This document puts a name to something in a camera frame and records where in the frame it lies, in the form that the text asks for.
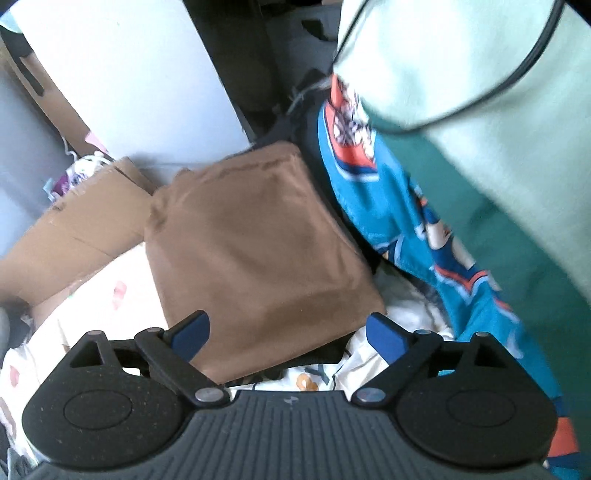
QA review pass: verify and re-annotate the purple and white bag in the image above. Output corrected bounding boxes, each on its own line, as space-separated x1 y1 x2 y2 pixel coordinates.
44 131 116 204

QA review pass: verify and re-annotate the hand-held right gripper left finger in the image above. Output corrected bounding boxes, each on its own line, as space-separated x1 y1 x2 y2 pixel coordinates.
69 311 229 408

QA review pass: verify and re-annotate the brown cardboard sheet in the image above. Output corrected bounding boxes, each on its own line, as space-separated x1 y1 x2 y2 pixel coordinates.
0 157 155 315

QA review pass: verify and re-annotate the cardboard box with handle slot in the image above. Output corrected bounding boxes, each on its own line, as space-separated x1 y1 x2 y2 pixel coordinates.
0 46 109 160

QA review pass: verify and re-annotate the brown printed T-shirt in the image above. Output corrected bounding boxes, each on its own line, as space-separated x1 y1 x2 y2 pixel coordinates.
144 141 387 385

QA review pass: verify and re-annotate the teal printed garment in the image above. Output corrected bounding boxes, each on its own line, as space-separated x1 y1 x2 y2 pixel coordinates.
318 74 580 480

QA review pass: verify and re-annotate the white patch-print bed sheet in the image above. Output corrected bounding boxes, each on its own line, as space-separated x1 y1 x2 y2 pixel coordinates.
0 244 167 467

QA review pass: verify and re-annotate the mint and green garment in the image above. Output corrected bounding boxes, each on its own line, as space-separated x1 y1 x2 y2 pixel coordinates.
332 0 591 402

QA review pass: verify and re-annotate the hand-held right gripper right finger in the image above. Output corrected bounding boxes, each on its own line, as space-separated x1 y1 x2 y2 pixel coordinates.
353 313 509 407

